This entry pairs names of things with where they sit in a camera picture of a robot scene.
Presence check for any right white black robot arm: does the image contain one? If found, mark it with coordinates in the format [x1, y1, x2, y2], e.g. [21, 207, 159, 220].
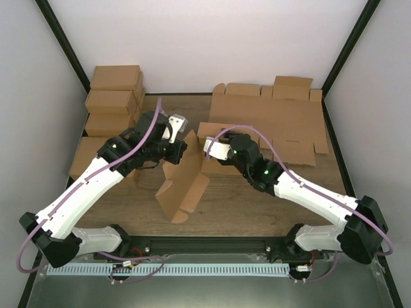
[224, 132, 388, 264]

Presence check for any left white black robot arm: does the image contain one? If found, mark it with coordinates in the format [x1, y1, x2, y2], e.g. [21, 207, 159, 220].
[19, 111, 188, 268]

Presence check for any large front folded cardboard box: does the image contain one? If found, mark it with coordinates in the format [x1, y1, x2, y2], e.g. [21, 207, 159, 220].
[69, 137, 107, 180]

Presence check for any stack of flat cardboard blanks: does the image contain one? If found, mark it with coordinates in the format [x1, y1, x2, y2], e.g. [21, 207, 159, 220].
[209, 76, 329, 166]

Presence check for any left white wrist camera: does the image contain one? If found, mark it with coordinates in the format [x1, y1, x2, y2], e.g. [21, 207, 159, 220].
[162, 114, 188, 144]

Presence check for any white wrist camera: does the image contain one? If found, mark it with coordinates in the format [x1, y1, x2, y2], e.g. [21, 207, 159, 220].
[203, 137, 231, 160]
[162, 114, 188, 144]

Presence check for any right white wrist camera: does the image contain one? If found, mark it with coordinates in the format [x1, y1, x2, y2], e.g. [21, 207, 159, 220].
[203, 137, 231, 160]

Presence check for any black aluminium frame rail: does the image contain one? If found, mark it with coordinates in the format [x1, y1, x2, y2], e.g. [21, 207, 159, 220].
[111, 235, 288, 257]

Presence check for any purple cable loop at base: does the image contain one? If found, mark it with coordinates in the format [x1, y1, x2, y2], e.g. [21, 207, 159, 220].
[102, 250, 168, 286]

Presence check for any light blue slotted cable duct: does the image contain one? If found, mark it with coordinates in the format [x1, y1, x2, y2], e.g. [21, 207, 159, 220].
[47, 263, 290, 277]

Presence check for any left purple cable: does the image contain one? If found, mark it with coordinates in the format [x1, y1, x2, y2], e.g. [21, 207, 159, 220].
[16, 97, 163, 273]

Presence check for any left black corner post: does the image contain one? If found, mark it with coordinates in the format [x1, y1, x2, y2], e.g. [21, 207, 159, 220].
[35, 0, 91, 93]

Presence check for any black corner post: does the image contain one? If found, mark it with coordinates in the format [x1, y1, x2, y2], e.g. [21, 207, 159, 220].
[322, 0, 381, 98]
[35, 0, 91, 93]

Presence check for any right black corner post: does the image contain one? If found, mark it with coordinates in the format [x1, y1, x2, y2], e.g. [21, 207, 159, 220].
[322, 0, 381, 98]

